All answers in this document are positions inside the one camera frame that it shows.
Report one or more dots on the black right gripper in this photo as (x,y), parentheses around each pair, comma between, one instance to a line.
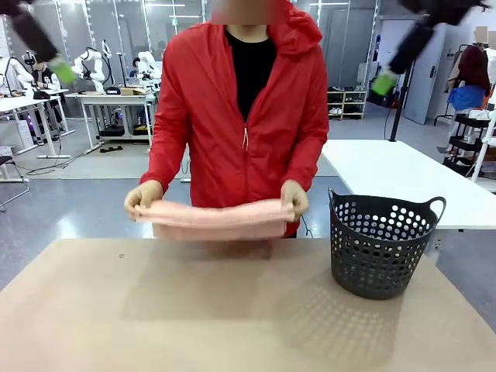
(445,9)

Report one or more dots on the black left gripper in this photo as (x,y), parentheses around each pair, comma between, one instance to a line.
(15,4)

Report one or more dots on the dark grey perforated laundry basket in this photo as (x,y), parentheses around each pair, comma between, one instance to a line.
(372,271)

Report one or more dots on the pink towel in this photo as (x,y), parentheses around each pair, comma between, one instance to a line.
(217,221)

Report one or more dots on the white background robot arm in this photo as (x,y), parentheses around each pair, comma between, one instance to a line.
(95,58)
(147,64)
(17,73)

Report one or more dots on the person's right forearm red sleeve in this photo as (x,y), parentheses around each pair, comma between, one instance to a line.
(164,162)

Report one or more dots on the person's left forearm red sleeve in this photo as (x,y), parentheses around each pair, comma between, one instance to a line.
(310,159)

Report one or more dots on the person's left hand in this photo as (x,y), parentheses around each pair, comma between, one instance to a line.
(294,195)

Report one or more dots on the person's right hand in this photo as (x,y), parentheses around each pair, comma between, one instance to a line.
(145,197)

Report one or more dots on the grey door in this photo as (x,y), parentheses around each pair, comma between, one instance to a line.
(426,85)

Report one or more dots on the person in varsity jacket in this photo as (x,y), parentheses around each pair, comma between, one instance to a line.
(46,79)

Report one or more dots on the black luggage bags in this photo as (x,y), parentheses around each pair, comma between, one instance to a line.
(383,98)

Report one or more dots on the dark red hanging garment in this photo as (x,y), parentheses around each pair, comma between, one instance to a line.
(470,66)

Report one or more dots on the black tripod pole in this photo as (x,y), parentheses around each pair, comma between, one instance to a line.
(398,112)

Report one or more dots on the white desk with cap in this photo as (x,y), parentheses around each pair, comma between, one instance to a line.
(23,100)

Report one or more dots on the blue hanging garment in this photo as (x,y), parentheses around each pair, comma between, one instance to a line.
(467,97)

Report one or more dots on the white shoe rack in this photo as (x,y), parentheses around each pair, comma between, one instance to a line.
(346,102)

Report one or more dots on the white desk with cardboard box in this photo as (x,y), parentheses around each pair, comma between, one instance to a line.
(112,97)

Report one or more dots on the black trolley cart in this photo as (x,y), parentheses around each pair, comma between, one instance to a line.
(467,131)

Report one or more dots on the flat cardboard box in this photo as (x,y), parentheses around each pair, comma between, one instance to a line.
(133,91)

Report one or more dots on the large white table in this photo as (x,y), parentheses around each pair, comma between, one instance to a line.
(387,166)

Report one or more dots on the person in red jacket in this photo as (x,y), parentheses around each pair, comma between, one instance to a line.
(217,135)

